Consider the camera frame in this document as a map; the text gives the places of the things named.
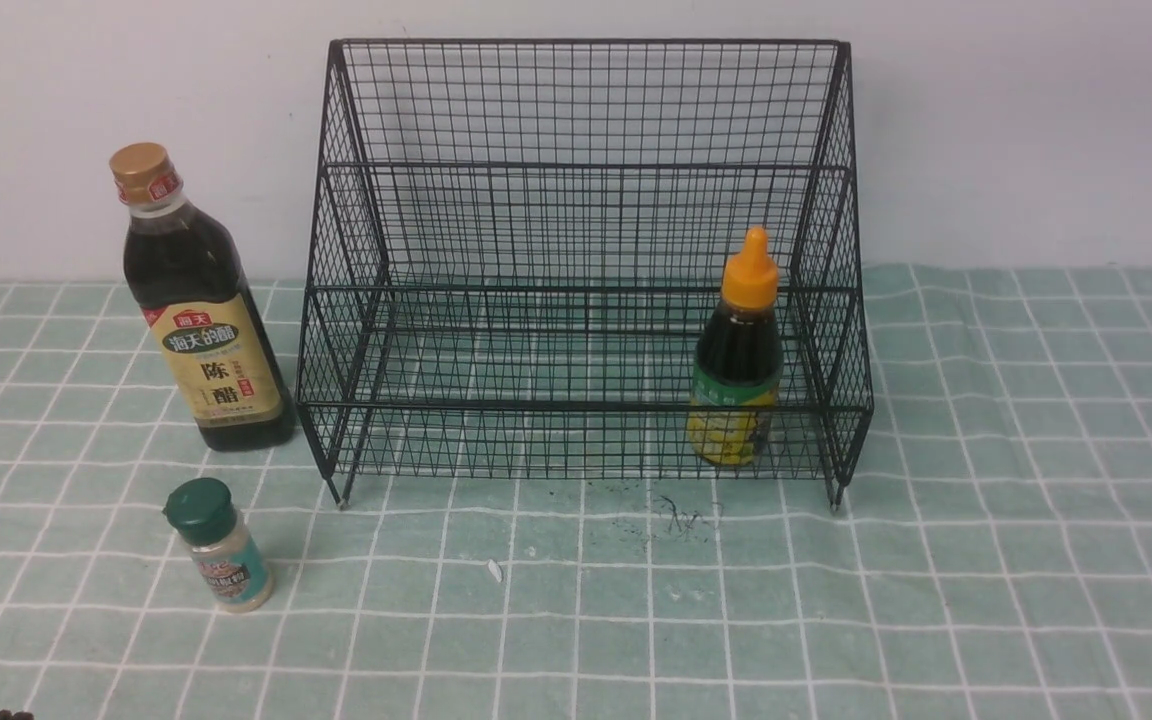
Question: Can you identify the green checkered tablecloth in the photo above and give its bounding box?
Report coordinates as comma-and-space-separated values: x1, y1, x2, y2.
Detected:
0, 265, 1152, 719

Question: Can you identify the white pepper bottle green cap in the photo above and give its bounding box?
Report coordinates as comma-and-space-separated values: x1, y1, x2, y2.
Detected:
162, 477, 274, 612

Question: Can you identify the dark vinegar bottle yellow label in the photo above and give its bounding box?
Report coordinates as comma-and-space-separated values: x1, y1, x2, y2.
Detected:
109, 142, 294, 452

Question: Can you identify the sauce bottle orange cap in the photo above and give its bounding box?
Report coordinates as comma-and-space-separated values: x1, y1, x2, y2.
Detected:
685, 225, 785, 468

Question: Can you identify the black wire mesh shelf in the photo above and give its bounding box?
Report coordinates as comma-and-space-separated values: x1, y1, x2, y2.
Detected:
296, 38, 874, 507

